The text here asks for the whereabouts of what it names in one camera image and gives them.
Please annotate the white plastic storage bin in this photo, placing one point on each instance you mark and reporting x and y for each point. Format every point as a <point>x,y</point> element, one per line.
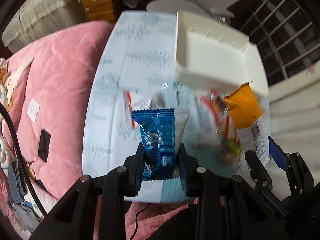
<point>212,55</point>

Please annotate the white lace covered furniture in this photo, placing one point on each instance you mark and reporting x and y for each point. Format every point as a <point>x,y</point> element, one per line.
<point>38,18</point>

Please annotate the metal window grille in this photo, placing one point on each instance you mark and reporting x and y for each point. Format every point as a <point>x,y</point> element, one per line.
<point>287,40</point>

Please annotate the orange white snack bar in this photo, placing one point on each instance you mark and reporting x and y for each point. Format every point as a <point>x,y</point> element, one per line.
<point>248,121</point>

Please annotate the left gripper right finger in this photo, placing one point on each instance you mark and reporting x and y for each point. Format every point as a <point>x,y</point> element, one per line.
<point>187,168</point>

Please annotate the pink quilt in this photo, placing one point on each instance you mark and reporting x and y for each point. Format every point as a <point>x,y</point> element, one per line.
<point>59,79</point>

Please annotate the black remote on quilt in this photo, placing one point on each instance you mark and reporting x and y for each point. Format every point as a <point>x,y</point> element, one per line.
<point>44,144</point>

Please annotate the red edged date snack packet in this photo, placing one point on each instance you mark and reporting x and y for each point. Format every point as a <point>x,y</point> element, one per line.
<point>218,110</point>

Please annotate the white label on quilt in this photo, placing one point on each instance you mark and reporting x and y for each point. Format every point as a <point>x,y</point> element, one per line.
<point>33,110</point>

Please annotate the leaf patterned tablecloth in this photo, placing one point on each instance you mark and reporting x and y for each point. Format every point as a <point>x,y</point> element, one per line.
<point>135,72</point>

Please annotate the blue foil snack packet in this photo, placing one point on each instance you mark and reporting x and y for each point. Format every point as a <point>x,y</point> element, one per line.
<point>157,130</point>

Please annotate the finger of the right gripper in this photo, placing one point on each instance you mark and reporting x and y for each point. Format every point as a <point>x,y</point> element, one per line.
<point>277,154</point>
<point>258,172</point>

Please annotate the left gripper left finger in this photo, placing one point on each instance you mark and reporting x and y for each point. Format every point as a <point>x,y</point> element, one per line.
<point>135,165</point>

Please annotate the white curtain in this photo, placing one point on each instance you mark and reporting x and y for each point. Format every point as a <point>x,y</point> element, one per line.
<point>294,106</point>

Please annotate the nut snack packet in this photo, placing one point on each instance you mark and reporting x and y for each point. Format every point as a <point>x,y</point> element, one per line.
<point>230,152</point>

